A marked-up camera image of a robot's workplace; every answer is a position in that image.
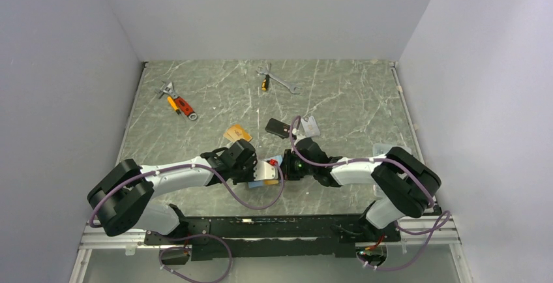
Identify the orange utility knife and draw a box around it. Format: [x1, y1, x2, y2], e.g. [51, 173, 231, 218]
[167, 96, 181, 115]

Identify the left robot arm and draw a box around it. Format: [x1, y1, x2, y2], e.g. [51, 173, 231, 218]
[87, 140, 258, 244]

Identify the black credit card stack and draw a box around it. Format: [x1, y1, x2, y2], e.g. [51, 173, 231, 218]
[265, 118, 290, 139]

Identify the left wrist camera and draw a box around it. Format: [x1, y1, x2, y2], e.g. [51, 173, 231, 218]
[253, 160, 278, 181]

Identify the aluminium rail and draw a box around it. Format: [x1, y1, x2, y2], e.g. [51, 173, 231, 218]
[79, 215, 436, 250]

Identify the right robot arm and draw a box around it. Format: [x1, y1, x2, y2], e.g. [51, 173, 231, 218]
[280, 138, 441, 241]

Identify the silver credit card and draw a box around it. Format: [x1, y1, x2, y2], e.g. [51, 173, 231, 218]
[300, 115, 321, 138]

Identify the silver open-end wrench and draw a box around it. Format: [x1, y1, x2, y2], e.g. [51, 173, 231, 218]
[256, 67, 301, 95]

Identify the clear plastic screw box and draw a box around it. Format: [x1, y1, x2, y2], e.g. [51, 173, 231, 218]
[372, 143, 413, 200]

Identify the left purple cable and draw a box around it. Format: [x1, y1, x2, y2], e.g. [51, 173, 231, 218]
[88, 162, 286, 283]

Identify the gold credit card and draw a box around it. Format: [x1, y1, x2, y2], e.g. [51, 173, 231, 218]
[223, 124, 252, 142]
[263, 179, 280, 185]

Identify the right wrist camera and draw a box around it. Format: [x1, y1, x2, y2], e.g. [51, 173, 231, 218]
[292, 128, 304, 140]

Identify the black base frame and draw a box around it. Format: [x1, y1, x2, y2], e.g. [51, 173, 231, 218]
[144, 214, 401, 261]

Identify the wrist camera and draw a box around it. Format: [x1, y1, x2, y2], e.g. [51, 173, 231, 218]
[292, 128, 304, 140]
[253, 160, 278, 181]

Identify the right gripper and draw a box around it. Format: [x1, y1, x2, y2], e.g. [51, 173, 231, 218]
[277, 149, 316, 181]

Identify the yellow black screwdriver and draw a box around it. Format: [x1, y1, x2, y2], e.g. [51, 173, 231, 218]
[261, 74, 271, 91]

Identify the red adjustable wrench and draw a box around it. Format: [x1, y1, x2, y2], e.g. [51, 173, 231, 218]
[156, 81, 198, 121]

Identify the grey card holder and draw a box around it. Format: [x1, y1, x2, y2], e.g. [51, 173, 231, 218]
[248, 155, 282, 188]

